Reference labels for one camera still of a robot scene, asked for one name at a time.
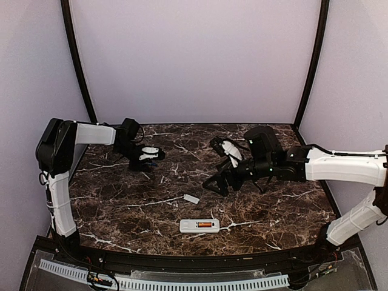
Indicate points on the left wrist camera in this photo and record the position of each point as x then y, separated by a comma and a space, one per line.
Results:
151, 153

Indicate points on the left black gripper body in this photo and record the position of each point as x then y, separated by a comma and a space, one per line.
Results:
134, 166

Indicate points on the white battery cover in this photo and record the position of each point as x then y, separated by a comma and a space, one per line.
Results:
191, 199

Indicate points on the right black frame post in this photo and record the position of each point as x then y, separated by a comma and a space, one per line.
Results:
314, 61

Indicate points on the white slotted cable duct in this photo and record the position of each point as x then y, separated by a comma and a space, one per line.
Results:
142, 280

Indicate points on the white remote control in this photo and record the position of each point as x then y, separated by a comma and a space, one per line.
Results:
191, 226

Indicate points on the black frame post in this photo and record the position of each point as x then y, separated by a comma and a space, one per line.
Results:
76, 60
314, 61

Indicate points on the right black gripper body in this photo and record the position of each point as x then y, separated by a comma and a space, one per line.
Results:
228, 171

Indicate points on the black front rail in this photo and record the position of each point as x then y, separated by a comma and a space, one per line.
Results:
292, 260

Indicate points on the left black frame post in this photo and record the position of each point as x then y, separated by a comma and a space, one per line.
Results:
76, 60

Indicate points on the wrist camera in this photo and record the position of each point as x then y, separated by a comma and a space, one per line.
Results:
151, 153
227, 148

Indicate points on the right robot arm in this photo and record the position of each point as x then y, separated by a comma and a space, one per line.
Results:
305, 163

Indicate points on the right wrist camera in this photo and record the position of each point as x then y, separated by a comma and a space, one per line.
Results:
227, 148

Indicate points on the orange battery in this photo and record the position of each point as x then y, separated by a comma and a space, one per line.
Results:
205, 224

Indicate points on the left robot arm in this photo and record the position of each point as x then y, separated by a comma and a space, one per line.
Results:
56, 150

